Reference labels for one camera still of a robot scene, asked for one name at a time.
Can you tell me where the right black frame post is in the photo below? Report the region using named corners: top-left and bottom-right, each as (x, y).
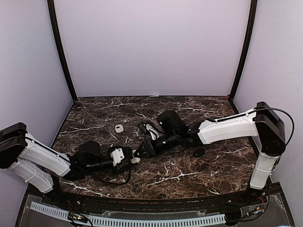
top-left (229, 0), bottom-right (258, 101)

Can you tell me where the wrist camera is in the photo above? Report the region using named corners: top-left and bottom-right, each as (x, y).
top-left (108, 147), bottom-right (125, 166)
top-left (138, 122), bottom-right (160, 140)

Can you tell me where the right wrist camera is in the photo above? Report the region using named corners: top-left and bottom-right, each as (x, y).
top-left (138, 122), bottom-right (160, 140)

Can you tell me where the left black frame post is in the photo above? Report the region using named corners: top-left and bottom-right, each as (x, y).
top-left (47, 0), bottom-right (78, 102)

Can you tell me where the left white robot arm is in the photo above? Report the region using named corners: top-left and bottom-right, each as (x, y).
top-left (0, 122), bottom-right (134, 206)

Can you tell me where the black frame post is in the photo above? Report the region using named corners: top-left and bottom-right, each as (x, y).
top-left (47, 0), bottom-right (78, 102)
top-left (229, 0), bottom-right (258, 101)

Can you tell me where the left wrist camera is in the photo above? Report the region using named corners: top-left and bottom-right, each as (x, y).
top-left (108, 147), bottom-right (125, 166)

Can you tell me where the black front rail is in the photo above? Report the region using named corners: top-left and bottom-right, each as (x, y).
top-left (63, 191), bottom-right (245, 212)

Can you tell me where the white charging case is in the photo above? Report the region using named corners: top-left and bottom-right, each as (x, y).
top-left (131, 157), bottom-right (141, 164)
top-left (115, 124), bottom-right (124, 133)

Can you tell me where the black charging case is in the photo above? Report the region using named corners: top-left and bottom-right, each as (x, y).
top-left (193, 148), bottom-right (205, 158)

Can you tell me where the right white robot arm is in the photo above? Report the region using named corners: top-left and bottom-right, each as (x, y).
top-left (134, 102), bottom-right (290, 205)

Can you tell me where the white slotted cable duct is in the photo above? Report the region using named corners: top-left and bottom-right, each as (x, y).
top-left (29, 202), bottom-right (226, 227)

